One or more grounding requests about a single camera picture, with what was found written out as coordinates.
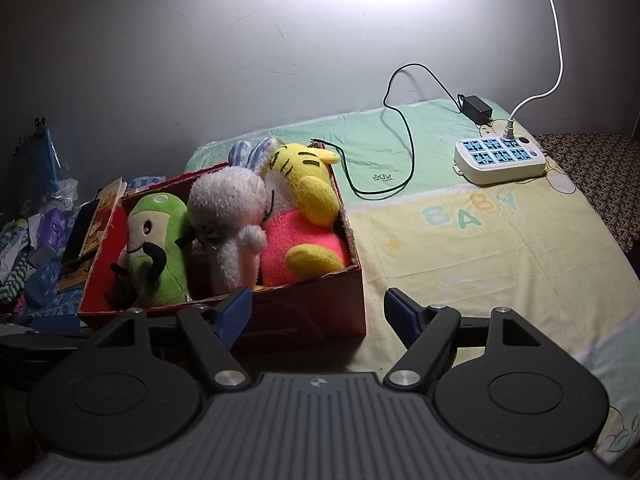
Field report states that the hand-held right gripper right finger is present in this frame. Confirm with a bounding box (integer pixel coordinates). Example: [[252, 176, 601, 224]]
[[382, 287, 544, 390]]

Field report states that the white power strip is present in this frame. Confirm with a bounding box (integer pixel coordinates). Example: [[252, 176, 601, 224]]
[[453, 119, 547, 185]]

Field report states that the green plush toy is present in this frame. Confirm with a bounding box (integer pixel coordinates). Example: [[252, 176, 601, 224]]
[[110, 192, 194, 309]]

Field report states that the red cardboard box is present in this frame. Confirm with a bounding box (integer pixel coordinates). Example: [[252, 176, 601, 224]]
[[77, 159, 369, 359]]

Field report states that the yellow tiger plush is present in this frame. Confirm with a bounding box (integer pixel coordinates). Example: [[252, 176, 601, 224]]
[[257, 142, 354, 289]]

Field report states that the black power adapter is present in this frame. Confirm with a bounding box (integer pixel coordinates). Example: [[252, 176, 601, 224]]
[[458, 93, 495, 126]]

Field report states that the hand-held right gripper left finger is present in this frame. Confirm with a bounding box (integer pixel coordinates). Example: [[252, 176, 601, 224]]
[[94, 287, 253, 392]]

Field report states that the blue plastic bag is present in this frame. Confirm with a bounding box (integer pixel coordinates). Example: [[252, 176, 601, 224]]
[[14, 117, 64, 197]]

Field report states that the black phone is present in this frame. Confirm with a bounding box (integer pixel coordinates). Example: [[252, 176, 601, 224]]
[[61, 198, 102, 264]]

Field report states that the pile of clothes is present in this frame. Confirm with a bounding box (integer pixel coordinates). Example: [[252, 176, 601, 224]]
[[0, 177, 82, 307]]

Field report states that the black adapter cable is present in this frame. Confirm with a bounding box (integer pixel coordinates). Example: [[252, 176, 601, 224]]
[[308, 62, 469, 197]]

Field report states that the dark patterned mattress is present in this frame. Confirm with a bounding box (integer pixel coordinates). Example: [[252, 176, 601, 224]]
[[534, 132, 640, 257]]

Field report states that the white power cable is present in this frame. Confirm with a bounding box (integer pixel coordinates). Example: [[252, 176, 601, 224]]
[[502, 0, 565, 142]]

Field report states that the pale pink bunny plush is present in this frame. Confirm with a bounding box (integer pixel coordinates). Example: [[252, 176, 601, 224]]
[[187, 135, 286, 294]]

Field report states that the green yellow baby blanket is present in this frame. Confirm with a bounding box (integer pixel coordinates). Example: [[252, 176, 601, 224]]
[[184, 97, 640, 467]]

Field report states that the orange picture book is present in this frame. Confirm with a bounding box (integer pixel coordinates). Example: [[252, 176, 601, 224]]
[[57, 177, 129, 294]]

